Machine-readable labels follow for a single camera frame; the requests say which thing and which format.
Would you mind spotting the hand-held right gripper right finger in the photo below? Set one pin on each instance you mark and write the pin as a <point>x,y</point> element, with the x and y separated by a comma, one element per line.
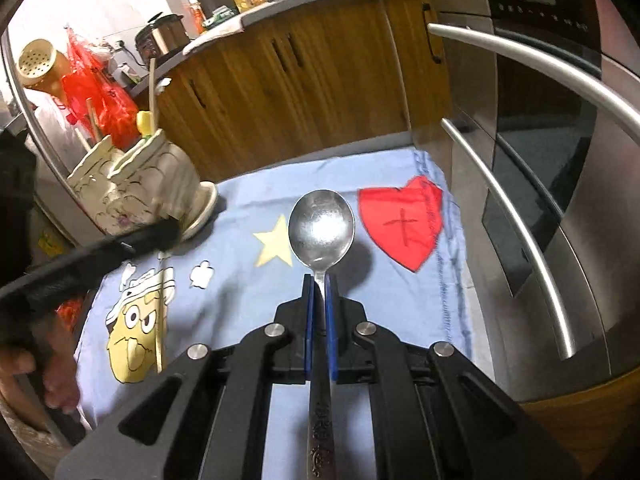
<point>330,330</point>

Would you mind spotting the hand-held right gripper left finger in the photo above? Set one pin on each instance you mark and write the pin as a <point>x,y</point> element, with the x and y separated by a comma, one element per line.
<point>309,330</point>

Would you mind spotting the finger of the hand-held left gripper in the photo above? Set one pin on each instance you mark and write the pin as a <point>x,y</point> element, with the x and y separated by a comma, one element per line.
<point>140,242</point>

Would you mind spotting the floral ceramic utensil holder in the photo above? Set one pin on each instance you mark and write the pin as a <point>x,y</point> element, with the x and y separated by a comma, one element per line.
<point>150,180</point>

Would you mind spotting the gold fork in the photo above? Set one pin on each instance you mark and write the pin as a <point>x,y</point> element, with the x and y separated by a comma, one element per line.
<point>161,320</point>

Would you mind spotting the silver spoon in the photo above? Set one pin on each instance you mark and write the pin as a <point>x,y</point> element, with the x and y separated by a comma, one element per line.
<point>320,230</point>

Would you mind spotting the wooden chopstick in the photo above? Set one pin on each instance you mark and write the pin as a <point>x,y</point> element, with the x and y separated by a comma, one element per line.
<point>84,141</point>
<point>93,120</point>

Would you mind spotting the person's left hand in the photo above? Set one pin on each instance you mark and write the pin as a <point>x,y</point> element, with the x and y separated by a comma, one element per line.
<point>25,360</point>

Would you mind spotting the blue cartoon printed cloth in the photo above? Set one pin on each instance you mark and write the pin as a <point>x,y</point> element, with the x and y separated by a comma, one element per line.
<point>240,200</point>

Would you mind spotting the red plastic bags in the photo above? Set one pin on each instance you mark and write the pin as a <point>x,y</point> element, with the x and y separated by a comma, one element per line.
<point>100,95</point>

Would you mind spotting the gold perforated ladle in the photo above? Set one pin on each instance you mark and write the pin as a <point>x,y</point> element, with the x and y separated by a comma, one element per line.
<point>37,62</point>

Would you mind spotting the rice cooker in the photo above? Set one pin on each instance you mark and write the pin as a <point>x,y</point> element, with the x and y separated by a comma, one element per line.
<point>160,37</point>

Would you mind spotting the wooden kitchen cabinets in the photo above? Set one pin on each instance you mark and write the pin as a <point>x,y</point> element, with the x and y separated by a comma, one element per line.
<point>325,100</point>

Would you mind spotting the grey kitchen countertop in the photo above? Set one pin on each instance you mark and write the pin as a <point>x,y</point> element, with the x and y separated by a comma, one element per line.
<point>280,10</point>

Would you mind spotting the stainless steel oven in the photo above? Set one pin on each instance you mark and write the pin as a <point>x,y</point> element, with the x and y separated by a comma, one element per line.
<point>550,170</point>

